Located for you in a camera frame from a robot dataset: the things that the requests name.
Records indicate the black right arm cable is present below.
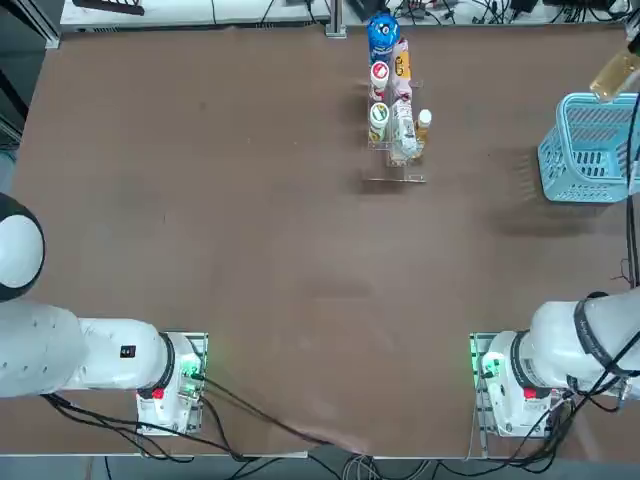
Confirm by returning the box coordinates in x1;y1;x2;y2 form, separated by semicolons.
622;92;640;291

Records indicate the yellow juice bottle white cap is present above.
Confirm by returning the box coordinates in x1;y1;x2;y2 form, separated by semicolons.
589;47;640;104
414;109;434;161

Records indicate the aluminium extrusion post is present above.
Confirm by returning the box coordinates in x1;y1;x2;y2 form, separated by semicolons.
325;0;347;37

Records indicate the clear acrylic stepped shelf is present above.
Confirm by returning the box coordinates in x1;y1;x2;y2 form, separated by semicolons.
358;78;428;184

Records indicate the green lid snack cup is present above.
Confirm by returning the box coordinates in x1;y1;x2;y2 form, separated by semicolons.
368;102;392;144

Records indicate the white snack packet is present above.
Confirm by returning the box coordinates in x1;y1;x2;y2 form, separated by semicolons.
388;98;420;166

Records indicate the red lid snack cup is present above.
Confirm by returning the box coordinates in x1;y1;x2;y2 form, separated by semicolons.
369;60;391;101

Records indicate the blue snack cup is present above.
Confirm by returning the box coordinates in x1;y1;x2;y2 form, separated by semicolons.
367;12;402;64

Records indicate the light blue plastic basket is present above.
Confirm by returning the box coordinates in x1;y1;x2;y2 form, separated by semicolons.
538;92;640;204

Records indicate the black base cable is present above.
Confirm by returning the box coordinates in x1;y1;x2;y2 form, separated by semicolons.
202;374;374;456

